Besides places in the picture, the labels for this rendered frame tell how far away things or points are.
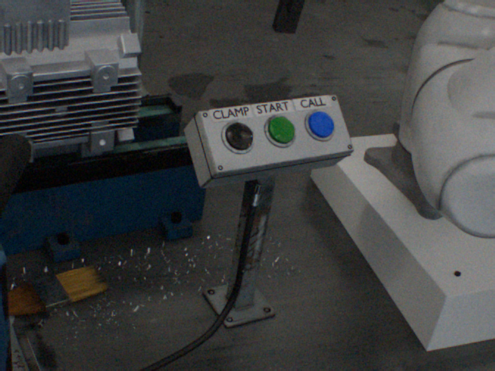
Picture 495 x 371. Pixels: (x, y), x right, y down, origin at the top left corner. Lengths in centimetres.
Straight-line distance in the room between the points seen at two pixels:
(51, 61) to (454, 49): 49
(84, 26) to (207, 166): 25
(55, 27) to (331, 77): 79
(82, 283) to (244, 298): 20
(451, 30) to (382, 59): 71
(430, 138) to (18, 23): 47
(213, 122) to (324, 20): 109
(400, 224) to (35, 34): 52
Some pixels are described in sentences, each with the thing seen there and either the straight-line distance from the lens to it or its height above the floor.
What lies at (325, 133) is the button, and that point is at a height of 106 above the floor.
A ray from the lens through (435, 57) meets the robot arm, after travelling 104.
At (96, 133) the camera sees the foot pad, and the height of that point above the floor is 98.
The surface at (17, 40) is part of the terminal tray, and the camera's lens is 94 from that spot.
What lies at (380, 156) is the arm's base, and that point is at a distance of 120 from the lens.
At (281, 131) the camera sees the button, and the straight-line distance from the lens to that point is 85.
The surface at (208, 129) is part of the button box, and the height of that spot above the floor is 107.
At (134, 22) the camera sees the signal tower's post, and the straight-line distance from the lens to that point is 137.
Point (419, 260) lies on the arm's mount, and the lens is 102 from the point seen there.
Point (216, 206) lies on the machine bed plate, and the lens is 118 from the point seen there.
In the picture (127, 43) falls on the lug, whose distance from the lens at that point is 96.
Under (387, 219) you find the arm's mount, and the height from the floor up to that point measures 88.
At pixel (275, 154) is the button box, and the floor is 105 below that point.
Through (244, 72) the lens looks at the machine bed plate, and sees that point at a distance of 158.
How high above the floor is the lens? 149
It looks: 34 degrees down
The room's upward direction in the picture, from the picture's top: 10 degrees clockwise
